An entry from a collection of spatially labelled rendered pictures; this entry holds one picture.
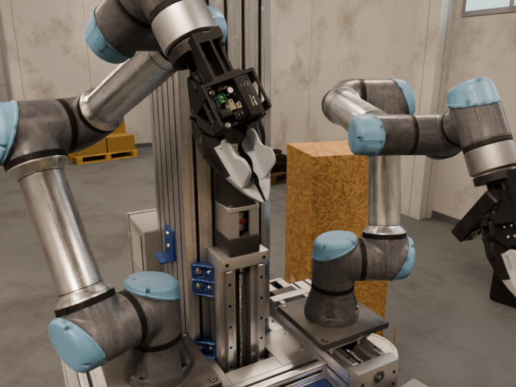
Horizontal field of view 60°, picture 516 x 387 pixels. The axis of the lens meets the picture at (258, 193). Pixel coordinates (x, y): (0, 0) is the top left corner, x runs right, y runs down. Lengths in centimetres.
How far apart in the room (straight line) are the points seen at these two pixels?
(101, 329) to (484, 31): 467
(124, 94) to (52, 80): 868
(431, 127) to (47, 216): 72
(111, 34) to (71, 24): 896
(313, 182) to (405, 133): 156
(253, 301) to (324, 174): 128
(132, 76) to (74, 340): 48
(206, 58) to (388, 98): 75
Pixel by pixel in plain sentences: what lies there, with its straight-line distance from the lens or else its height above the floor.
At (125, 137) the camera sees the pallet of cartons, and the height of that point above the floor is 38.
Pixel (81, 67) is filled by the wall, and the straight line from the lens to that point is 961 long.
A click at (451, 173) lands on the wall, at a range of 534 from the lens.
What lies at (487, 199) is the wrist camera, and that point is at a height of 150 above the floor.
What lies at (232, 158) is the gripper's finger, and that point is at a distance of 55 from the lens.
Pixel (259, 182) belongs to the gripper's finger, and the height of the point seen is 156.
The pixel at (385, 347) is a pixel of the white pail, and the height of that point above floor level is 36.
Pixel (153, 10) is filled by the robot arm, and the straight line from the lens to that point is 59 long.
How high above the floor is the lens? 171
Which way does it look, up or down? 16 degrees down
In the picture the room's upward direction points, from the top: straight up
